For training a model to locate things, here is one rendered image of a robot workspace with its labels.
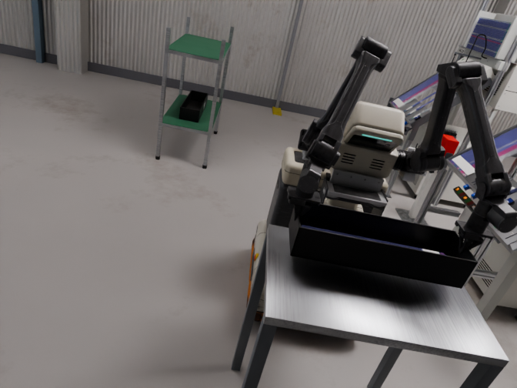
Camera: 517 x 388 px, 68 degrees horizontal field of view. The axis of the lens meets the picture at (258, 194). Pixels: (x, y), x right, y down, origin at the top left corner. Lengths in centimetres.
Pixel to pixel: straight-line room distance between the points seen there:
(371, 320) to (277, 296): 28
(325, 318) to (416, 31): 500
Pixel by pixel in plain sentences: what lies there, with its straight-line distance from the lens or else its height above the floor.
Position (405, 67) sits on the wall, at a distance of 586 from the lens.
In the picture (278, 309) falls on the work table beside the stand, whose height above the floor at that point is 80.
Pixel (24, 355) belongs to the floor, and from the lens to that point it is 204.
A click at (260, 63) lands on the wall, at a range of 549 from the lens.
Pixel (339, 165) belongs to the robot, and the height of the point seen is 97.
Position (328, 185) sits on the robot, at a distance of 163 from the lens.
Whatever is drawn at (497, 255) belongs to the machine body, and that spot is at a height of 33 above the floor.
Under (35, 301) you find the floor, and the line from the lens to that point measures 224.
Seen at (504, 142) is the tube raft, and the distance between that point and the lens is 306.
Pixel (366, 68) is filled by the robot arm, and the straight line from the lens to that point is 128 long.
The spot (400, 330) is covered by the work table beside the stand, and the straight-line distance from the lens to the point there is 123.
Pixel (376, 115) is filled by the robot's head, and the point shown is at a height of 121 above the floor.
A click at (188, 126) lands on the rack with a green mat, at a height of 35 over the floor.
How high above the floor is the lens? 158
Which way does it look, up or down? 29 degrees down
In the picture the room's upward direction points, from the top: 13 degrees clockwise
